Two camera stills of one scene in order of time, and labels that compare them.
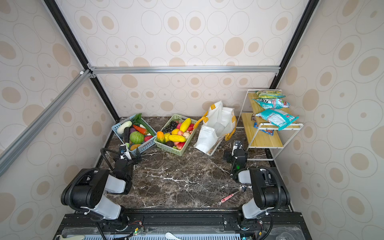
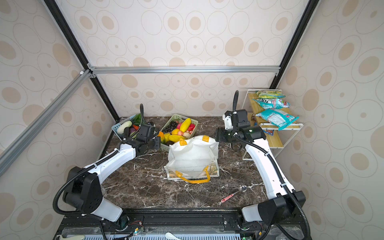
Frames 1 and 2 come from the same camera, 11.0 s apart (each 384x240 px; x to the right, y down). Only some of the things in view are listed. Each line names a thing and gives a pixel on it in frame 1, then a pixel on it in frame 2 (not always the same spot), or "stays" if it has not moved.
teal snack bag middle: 275,103 stays
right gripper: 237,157 to 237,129
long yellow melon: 185,125 stays
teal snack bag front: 279,118 stays
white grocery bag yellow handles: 217,122 to 193,159
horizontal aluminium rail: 94,71 stays
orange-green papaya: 160,137 stays
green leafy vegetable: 137,119 stays
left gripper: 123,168 to 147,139
